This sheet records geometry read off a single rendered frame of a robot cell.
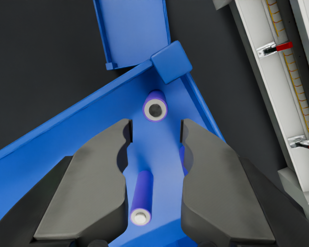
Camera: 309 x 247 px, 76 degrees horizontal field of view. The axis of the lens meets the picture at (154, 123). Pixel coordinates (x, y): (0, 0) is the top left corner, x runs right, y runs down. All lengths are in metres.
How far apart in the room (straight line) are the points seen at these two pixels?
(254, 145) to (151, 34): 0.53
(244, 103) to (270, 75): 0.17
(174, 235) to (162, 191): 0.06
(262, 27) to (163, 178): 0.47
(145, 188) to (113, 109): 0.09
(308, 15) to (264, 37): 0.19
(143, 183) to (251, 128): 0.62
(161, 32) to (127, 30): 0.11
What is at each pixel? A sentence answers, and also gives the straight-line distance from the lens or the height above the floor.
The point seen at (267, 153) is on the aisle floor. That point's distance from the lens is 0.84.
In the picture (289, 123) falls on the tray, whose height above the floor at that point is 0.15.
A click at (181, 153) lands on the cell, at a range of 0.20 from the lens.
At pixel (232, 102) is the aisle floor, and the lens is 0.74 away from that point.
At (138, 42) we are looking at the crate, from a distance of 0.69.
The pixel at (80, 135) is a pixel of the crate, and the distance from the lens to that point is 0.23.
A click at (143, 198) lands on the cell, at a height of 0.53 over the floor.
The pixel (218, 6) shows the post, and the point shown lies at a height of 0.03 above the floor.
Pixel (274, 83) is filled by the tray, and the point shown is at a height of 0.15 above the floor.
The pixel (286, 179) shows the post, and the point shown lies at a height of 0.05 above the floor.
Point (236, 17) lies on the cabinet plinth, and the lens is 0.72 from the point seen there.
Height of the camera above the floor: 0.68
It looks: 75 degrees down
